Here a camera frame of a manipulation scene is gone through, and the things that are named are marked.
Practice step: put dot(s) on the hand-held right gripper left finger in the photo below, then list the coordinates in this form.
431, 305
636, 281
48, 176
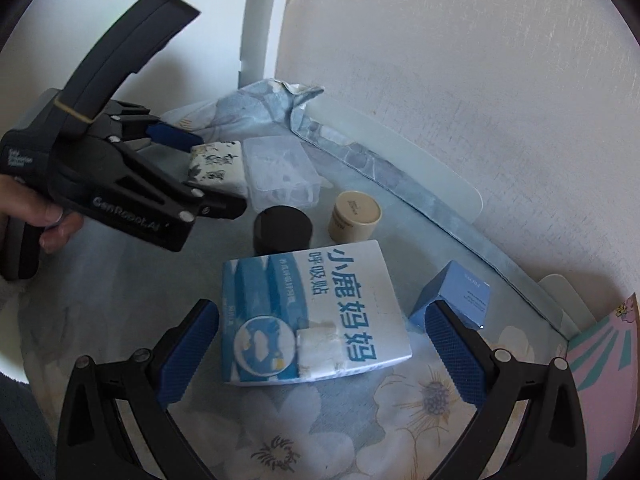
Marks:
190, 350

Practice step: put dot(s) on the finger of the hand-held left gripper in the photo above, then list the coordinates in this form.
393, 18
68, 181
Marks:
220, 206
172, 135

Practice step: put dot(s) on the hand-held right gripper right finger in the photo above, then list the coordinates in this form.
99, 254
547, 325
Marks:
452, 355

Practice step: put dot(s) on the white floral print packet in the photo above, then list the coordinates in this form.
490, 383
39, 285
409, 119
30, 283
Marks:
220, 165

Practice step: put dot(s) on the black round jar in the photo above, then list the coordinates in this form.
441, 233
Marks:
282, 227

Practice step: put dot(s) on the small blue box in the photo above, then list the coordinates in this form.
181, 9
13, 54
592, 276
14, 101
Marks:
465, 290

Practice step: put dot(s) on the clear plastic box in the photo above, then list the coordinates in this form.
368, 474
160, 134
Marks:
280, 170

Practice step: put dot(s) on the beige round jar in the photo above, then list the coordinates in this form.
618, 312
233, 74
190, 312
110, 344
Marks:
352, 215

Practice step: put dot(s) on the blue and white carton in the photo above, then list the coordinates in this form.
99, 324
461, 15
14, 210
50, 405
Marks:
320, 310

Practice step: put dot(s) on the pink patterned cardboard box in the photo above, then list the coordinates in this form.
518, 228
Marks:
600, 385

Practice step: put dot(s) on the person's left hand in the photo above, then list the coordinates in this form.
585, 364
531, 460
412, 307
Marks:
30, 200

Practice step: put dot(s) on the blue floral cloth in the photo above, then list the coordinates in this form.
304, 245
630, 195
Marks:
350, 420

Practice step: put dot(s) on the white door frame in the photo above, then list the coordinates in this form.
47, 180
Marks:
260, 20

